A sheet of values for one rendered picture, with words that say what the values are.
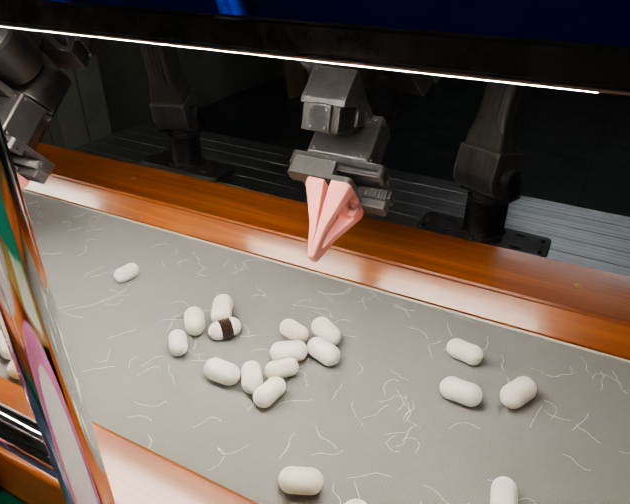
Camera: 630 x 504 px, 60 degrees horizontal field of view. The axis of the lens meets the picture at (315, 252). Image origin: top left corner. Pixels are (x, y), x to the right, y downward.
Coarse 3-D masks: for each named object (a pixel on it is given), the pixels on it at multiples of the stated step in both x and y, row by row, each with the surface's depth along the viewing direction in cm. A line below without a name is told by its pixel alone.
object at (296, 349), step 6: (276, 342) 51; (282, 342) 51; (288, 342) 51; (294, 342) 51; (300, 342) 51; (270, 348) 51; (276, 348) 51; (282, 348) 51; (288, 348) 51; (294, 348) 51; (300, 348) 51; (306, 348) 51; (270, 354) 51; (276, 354) 51; (282, 354) 50; (288, 354) 51; (294, 354) 51; (300, 354) 51; (306, 354) 51; (300, 360) 51
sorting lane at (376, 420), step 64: (64, 256) 68; (128, 256) 68; (192, 256) 68; (256, 256) 68; (64, 320) 57; (128, 320) 57; (256, 320) 57; (384, 320) 57; (448, 320) 57; (128, 384) 49; (192, 384) 49; (320, 384) 49; (384, 384) 49; (576, 384) 49; (192, 448) 43; (256, 448) 43; (320, 448) 43; (384, 448) 43; (448, 448) 43; (512, 448) 43; (576, 448) 43
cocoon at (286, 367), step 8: (280, 360) 49; (288, 360) 49; (296, 360) 50; (272, 368) 49; (280, 368) 49; (288, 368) 49; (296, 368) 49; (272, 376) 49; (280, 376) 49; (288, 376) 50
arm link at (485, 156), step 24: (504, 96) 73; (528, 96) 74; (480, 120) 76; (504, 120) 73; (480, 144) 76; (504, 144) 74; (456, 168) 79; (480, 168) 76; (504, 168) 76; (480, 192) 79
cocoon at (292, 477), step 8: (280, 472) 40; (288, 472) 39; (296, 472) 39; (304, 472) 39; (312, 472) 39; (280, 480) 39; (288, 480) 39; (296, 480) 39; (304, 480) 39; (312, 480) 39; (320, 480) 39; (288, 488) 39; (296, 488) 39; (304, 488) 39; (312, 488) 39; (320, 488) 39
